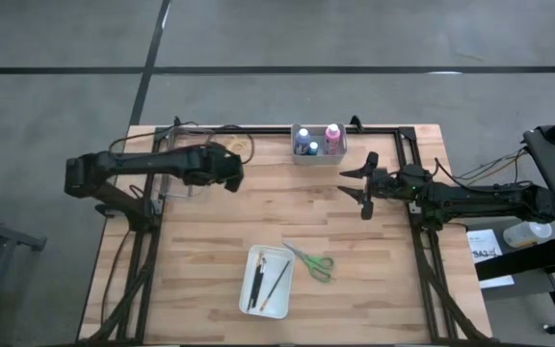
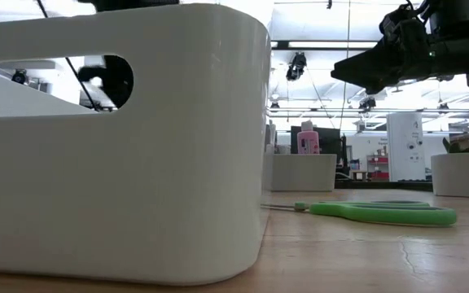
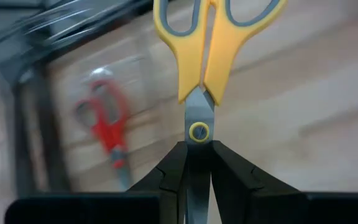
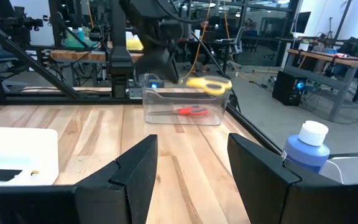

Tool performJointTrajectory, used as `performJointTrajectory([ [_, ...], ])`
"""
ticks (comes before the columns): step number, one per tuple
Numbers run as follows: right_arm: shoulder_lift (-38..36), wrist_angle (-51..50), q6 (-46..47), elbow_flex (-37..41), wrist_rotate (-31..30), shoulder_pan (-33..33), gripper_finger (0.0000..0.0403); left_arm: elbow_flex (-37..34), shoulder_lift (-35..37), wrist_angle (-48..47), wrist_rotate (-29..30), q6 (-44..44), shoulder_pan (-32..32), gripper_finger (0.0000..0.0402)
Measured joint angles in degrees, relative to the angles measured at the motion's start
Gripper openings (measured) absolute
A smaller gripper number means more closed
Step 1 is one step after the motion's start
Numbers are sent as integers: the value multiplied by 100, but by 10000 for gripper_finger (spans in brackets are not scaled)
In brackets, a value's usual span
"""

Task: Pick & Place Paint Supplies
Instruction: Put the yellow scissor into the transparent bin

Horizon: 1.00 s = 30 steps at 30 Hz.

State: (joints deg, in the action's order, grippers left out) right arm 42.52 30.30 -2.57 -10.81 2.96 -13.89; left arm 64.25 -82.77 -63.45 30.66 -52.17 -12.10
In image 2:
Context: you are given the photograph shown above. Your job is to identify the green-handled scissors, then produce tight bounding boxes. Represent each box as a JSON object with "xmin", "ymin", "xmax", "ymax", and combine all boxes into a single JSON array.
[{"xmin": 261, "ymin": 199, "xmax": 458, "ymax": 228}]

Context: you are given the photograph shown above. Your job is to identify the red shelf unit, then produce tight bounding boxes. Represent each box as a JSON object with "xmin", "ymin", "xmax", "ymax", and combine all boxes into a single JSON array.
[{"xmin": 366, "ymin": 153, "xmax": 390, "ymax": 181}]

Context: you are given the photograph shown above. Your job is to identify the white round pillar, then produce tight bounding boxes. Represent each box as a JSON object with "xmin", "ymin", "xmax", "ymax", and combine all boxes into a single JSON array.
[{"xmin": 386, "ymin": 112, "xmax": 427, "ymax": 182}]

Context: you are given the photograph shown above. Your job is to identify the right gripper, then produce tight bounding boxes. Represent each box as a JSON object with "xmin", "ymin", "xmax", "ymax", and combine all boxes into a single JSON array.
[{"xmin": 331, "ymin": 0, "xmax": 469, "ymax": 95}]

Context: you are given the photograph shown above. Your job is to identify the white potted plant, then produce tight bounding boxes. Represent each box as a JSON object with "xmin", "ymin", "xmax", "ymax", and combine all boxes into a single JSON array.
[{"xmin": 430, "ymin": 137, "xmax": 469, "ymax": 199}]

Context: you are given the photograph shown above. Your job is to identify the white plastic bin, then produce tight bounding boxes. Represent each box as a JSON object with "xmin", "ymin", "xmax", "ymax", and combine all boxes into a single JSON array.
[{"xmin": 0, "ymin": 2, "xmax": 272, "ymax": 286}]

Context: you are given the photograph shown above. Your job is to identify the black metal rig frame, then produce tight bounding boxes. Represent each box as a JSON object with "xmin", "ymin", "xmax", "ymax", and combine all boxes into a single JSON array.
[{"xmin": 334, "ymin": 178, "xmax": 435, "ymax": 193}]

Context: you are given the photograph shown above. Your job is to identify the grey horizontal pipe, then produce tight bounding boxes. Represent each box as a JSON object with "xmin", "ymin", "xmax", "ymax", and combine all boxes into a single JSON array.
[{"xmin": 267, "ymin": 106, "xmax": 469, "ymax": 115}]

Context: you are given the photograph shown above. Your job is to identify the grey plastic bin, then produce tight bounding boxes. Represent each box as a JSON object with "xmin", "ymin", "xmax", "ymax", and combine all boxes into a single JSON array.
[{"xmin": 263, "ymin": 153, "xmax": 338, "ymax": 193}]

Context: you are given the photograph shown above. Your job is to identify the black monitor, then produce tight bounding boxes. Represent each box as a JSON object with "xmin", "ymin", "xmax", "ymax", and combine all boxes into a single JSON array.
[{"xmin": 290, "ymin": 125, "xmax": 344, "ymax": 155}]

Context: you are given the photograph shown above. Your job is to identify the thin hanging cable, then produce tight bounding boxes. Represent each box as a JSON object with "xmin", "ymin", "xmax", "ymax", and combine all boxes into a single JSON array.
[{"xmin": 340, "ymin": 0, "xmax": 352, "ymax": 132}]

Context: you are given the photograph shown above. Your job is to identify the pink paint bottle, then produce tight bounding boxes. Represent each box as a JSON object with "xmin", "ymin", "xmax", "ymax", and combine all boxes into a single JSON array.
[{"xmin": 296, "ymin": 120, "xmax": 322, "ymax": 155}]

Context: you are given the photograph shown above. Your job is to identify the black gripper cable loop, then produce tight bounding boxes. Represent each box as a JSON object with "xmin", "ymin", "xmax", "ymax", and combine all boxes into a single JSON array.
[{"xmin": 34, "ymin": 0, "xmax": 102, "ymax": 112}]

